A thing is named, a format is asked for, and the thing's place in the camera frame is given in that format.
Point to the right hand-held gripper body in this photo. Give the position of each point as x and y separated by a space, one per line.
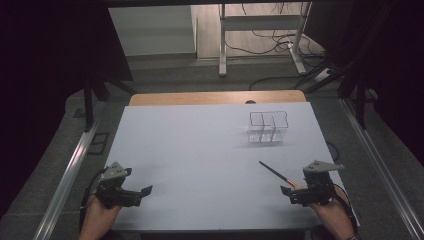
316 193

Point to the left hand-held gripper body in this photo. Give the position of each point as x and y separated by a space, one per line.
113 195

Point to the thin dark brush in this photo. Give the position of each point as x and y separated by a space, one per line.
276 174

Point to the clear acrylic organizer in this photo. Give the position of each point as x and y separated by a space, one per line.
268 128

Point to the person's left hand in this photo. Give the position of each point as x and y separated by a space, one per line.
101 215

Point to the person's right hand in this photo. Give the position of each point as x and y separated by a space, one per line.
330 215

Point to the white table cover sheet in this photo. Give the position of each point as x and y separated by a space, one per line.
200 160

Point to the black metal stand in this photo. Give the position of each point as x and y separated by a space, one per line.
89 100
356 96

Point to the white power strip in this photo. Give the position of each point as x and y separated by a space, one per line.
322 74

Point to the black curtain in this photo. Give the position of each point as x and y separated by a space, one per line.
53 66
383 60

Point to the white panel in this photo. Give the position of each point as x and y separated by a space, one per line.
153 30

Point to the aluminium rail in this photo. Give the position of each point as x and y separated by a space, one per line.
383 170
68 173

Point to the black rectangular floor frame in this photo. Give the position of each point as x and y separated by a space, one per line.
98 143

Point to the white metal desk frame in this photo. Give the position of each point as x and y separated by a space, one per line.
260 22

